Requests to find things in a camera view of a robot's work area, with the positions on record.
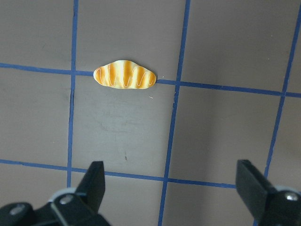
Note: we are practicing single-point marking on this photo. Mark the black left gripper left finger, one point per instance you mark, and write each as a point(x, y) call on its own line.
point(80, 208)

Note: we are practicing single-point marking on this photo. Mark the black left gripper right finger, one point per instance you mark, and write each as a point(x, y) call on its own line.
point(268, 204)

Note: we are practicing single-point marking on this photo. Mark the toy bread roll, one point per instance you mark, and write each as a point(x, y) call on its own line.
point(124, 74)

